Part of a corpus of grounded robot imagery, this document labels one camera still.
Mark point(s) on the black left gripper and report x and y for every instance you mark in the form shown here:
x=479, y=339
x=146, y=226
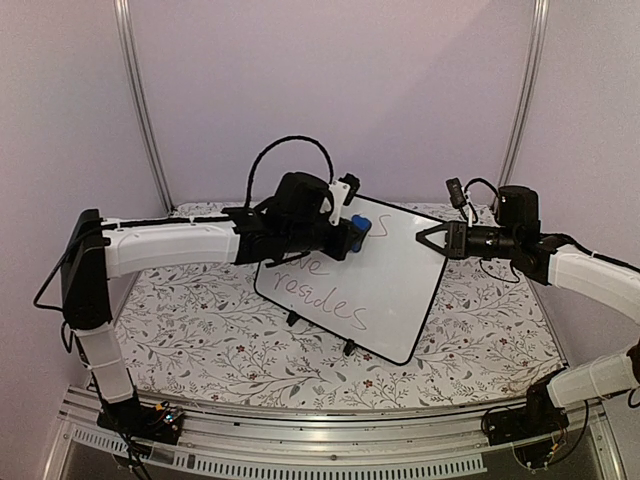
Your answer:
x=342, y=247

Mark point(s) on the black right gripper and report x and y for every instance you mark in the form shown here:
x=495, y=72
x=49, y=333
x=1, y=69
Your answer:
x=456, y=240

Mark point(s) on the blue whiteboard eraser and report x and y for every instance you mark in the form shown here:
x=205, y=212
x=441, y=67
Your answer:
x=360, y=229

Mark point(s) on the small black-framed whiteboard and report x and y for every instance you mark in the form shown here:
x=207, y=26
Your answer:
x=379, y=298

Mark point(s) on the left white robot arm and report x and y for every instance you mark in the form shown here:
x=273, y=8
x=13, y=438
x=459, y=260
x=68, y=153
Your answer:
x=100, y=250

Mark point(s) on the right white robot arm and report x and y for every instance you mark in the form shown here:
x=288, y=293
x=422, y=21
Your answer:
x=554, y=260

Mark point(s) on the floral patterned table mat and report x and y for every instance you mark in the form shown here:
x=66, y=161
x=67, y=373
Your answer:
x=202, y=333

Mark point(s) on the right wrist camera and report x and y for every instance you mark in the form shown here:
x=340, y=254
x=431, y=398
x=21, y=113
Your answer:
x=456, y=194

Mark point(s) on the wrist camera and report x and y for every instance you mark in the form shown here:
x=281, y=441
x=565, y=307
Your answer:
x=353, y=184
x=456, y=194

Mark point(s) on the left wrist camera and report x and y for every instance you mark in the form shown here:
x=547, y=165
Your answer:
x=353, y=184

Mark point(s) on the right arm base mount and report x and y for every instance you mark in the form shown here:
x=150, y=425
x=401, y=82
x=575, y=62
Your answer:
x=537, y=417

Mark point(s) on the right aluminium corner post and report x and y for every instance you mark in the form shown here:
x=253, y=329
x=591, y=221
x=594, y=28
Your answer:
x=527, y=91

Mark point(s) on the aluminium corner post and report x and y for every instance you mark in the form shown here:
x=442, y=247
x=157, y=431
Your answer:
x=133, y=72
x=527, y=91

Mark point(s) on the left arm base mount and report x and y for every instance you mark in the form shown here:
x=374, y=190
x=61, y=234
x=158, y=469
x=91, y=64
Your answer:
x=161, y=423

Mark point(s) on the left aluminium corner post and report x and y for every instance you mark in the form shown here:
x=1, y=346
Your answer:
x=133, y=72

